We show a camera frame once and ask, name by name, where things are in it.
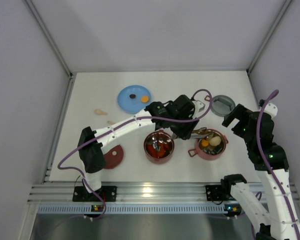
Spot long metal tongs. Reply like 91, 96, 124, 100
170, 127, 213, 140

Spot beige round bun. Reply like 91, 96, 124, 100
209, 136, 222, 147

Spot red orange carrot slice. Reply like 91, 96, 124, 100
160, 143, 171, 155

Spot red sausage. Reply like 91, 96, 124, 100
146, 145, 159, 159

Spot orange food slices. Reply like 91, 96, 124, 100
201, 139, 210, 148

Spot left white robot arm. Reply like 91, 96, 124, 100
78, 94, 206, 193

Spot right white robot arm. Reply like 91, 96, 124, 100
220, 103, 300, 240

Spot red lid near plate centre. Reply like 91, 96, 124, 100
155, 123, 171, 131

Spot red steel bowl centre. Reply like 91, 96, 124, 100
143, 130, 175, 165

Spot blue plate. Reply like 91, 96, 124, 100
117, 85, 152, 114

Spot red lid left front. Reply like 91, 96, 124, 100
104, 145, 125, 170

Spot grey lid with handle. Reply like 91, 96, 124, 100
204, 95, 236, 117

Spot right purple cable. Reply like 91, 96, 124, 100
251, 89, 300, 240

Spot purple cable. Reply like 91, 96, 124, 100
57, 89, 213, 221
251, 89, 300, 240

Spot red steel bowl with handle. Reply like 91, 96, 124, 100
188, 128, 229, 161

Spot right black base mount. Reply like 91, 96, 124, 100
205, 184, 225, 202

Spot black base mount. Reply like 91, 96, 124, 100
205, 184, 225, 202
72, 185, 117, 202

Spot aluminium front rail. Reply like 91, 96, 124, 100
27, 181, 300, 205

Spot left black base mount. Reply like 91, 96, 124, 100
72, 185, 117, 202

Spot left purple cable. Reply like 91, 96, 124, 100
57, 89, 213, 221

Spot perforated cable duct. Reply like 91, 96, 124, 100
37, 203, 243, 215

